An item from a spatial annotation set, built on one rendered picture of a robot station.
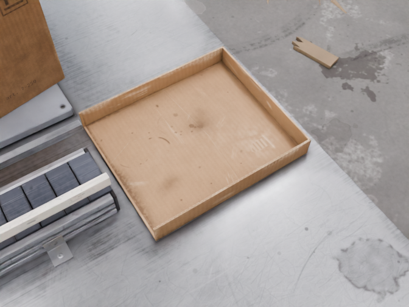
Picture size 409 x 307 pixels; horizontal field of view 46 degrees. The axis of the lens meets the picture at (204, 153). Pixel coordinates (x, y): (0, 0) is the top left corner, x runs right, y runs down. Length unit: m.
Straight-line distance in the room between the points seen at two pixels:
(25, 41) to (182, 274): 0.44
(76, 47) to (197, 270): 0.52
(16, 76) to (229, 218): 0.43
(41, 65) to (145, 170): 0.26
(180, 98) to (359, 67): 1.41
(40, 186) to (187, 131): 0.26
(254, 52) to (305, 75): 0.25
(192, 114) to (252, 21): 1.48
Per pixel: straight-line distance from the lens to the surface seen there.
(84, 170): 0.78
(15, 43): 0.84
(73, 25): 1.08
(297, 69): 2.14
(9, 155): 0.72
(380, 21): 2.47
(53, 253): 0.78
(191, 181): 0.80
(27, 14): 0.83
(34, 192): 0.78
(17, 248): 0.74
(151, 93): 0.91
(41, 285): 0.77
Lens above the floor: 1.52
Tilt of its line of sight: 56 degrees down
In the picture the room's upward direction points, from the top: 1 degrees clockwise
